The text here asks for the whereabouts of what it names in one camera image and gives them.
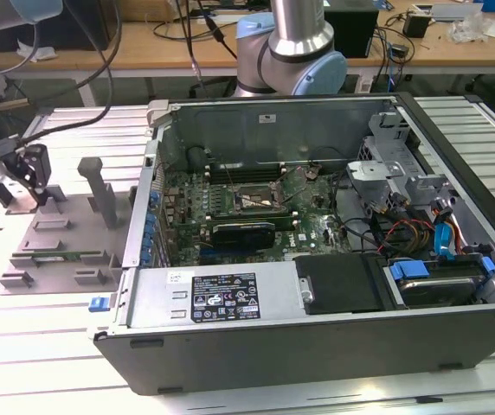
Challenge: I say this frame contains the CPU socket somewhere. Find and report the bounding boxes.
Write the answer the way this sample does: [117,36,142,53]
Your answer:
[233,181,287,214]

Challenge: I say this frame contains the grey parts rack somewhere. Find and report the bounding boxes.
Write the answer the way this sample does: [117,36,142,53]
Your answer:
[0,157,138,297]

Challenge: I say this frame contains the green RAM stick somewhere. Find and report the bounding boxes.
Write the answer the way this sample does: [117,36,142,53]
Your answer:
[30,250,103,264]

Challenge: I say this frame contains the white crumpled paper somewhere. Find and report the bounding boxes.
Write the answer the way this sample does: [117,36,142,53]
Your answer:
[15,38,58,65]

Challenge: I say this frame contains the wooden desk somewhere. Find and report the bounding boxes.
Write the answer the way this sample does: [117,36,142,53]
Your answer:
[0,10,495,109]

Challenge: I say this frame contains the blue card retainer strip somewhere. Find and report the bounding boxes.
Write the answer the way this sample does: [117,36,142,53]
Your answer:
[140,188,162,265]

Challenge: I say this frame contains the grey case latch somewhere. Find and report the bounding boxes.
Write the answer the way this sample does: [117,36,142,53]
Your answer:
[146,99,176,128]

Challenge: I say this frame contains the large black computer tower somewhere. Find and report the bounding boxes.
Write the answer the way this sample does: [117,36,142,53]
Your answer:
[0,0,113,54]

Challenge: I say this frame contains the blue case latch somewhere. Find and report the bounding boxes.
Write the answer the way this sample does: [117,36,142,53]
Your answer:
[88,295,111,314]

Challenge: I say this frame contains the silver power supply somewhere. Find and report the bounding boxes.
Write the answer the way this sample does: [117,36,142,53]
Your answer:
[125,259,308,329]

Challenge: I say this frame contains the black RAM slot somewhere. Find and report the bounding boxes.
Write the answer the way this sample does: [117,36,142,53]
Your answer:
[208,219,299,225]
[208,209,297,215]
[209,171,284,177]
[209,168,284,174]
[209,163,283,169]
[208,215,299,221]
[209,176,285,182]
[208,213,298,218]

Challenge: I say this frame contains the black graphics card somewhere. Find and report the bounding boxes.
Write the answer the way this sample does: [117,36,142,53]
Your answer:
[209,220,277,252]

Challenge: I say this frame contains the green motherboard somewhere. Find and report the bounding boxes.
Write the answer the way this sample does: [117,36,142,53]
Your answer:
[154,162,352,267]

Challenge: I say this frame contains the open black PC case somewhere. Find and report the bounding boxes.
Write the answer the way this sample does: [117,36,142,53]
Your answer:
[87,91,495,397]

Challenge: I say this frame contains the black plastic shroud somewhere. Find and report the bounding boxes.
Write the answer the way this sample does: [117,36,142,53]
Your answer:
[292,252,390,316]

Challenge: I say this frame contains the silver drive cage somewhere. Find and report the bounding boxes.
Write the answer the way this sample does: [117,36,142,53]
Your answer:
[344,110,460,226]

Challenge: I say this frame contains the black upright box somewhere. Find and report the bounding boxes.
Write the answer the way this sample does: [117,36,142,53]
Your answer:
[321,6,381,61]

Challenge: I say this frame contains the hard disk in blue carrier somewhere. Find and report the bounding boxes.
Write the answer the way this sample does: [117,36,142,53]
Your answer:
[383,254,495,310]

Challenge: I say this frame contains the small black adapter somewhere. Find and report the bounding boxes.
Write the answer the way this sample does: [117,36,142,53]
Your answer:
[402,11,431,40]

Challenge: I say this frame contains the crumpled clear plastic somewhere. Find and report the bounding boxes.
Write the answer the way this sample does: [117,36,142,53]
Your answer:
[447,11,492,45]

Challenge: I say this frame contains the black camera cable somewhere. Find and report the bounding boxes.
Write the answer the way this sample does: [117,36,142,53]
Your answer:
[16,0,124,144]

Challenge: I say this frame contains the yellow power wire bundle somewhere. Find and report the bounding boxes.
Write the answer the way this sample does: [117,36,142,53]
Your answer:
[411,223,435,257]

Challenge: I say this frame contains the blue data wire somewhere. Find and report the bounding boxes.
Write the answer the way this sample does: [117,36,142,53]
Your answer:
[431,196,460,261]

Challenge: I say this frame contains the red flat wire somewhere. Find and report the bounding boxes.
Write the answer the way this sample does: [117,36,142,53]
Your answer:
[453,215,470,257]

